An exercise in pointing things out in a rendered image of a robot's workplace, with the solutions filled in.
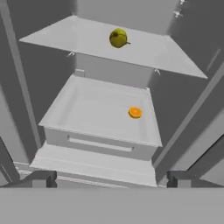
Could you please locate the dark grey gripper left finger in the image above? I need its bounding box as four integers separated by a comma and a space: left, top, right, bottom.
2, 170, 58, 189

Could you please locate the white fridge drawer handle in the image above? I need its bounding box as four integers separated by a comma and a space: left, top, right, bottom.
66, 135, 135, 153

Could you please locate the grey fridge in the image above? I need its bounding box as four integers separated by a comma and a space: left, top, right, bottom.
0, 0, 224, 189

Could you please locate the white fridge drawer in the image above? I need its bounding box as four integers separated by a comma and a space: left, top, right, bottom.
38, 73, 164, 162

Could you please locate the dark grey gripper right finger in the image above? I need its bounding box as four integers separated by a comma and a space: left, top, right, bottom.
166, 170, 221, 189

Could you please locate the white fridge shelf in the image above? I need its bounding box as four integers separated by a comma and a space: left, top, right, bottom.
18, 15, 209, 80

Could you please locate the orange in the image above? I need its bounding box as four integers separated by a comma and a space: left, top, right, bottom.
128, 106, 144, 120

